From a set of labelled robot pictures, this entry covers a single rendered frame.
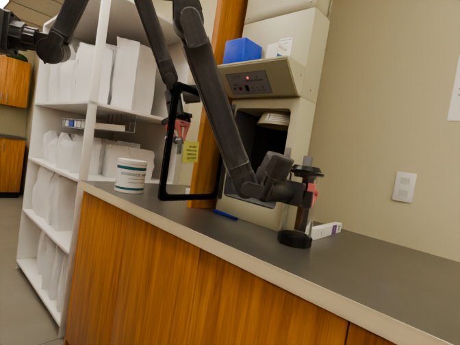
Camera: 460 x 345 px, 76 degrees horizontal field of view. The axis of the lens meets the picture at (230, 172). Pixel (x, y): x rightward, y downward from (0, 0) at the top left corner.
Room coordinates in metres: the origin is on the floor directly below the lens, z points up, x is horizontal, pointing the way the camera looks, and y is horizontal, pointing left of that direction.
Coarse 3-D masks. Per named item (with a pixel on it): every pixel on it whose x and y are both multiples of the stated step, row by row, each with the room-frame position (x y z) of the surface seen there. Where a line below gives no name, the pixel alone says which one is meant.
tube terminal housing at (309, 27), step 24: (264, 24) 1.16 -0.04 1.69; (288, 24) 1.08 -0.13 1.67; (312, 24) 1.02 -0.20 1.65; (264, 48) 1.15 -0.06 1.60; (312, 48) 1.03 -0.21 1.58; (312, 72) 1.05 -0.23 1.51; (312, 96) 1.07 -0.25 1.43; (312, 120) 1.09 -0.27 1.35; (288, 144) 1.03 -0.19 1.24; (240, 216) 1.14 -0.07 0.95; (264, 216) 1.06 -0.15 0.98
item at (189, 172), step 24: (192, 96) 1.04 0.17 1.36; (168, 120) 0.97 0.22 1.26; (192, 120) 1.05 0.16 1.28; (192, 144) 1.06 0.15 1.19; (216, 144) 1.17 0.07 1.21; (168, 168) 0.99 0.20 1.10; (192, 168) 1.08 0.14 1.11; (216, 168) 1.19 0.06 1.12; (168, 192) 1.00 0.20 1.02; (192, 192) 1.09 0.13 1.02
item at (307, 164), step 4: (304, 156) 0.89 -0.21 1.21; (308, 156) 0.88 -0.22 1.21; (304, 160) 0.89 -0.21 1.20; (308, 160) 0.88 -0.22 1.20; (312, 160) 0.89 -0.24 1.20; (296, 164) 0.88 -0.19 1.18; (304, 164) 0.89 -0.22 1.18; (308, 164) 0.88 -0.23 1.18; (296, 168) 0.87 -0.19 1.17; (300, 168) 0.86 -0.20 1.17; (304, 168) 0.85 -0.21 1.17; (308, 168) 0.85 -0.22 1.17; (312, 168) 0.86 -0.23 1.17; (316, 168) 0.86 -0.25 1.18; (320, 172) 0.87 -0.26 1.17
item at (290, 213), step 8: (296, 176) 0.86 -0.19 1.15; (304, 176) 0.85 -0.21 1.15; (312, 176) 0.84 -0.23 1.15; (304, 192) 0.85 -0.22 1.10; (288, 208) 0.87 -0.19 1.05; (296, 208) 0.85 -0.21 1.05; (304, 208) 0.85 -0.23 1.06; (312, 208) 0.86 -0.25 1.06; (288, 216) 0.87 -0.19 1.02; (296, 216) 0.85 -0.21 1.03; (304, 216) 0.85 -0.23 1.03; (312, 216) 0.86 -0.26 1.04; (288, 224) 0.86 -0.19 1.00; (296, 224) 0.85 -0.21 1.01; (304, 224) 0.85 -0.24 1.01; (312, 224) 0.87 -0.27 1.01; (288, 232) 0.86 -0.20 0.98; (296, 232) 0.85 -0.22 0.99; (304, 232) 0.85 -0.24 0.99
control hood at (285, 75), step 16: (224, 64) 1.12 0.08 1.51; (240, 64) 1.06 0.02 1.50; (256, 64) 1.02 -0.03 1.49; (272, 64) 0.98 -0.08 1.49; (288, 64) 0.94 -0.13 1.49; (224, 80) 1.17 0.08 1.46; (272, 80) 1.02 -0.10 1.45; (288, 80) 0.98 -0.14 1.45; (240, 96) 1.17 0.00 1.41; (256, 96) 1.12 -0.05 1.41; (272, 96) 1.07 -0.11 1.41; (288, 96) 1.04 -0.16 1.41
